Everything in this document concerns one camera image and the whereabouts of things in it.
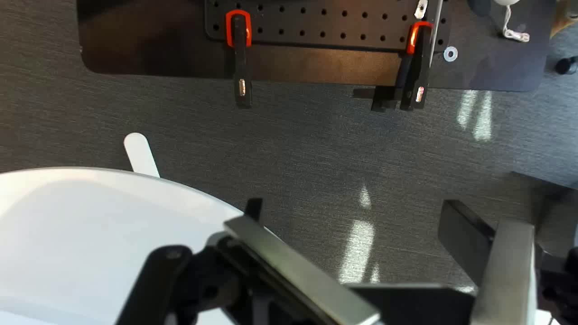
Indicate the silver washer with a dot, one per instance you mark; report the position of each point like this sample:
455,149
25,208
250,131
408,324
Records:
451,55

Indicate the dark robot base table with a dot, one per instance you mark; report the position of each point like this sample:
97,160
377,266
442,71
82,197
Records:
151,42

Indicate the white flat stick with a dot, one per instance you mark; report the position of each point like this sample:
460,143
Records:
142,154

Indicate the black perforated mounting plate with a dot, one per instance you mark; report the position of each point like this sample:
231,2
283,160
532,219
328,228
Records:
326,20

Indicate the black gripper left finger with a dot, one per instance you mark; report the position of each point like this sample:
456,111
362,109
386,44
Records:
283,264

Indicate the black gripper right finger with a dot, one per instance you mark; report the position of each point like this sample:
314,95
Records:
503,271

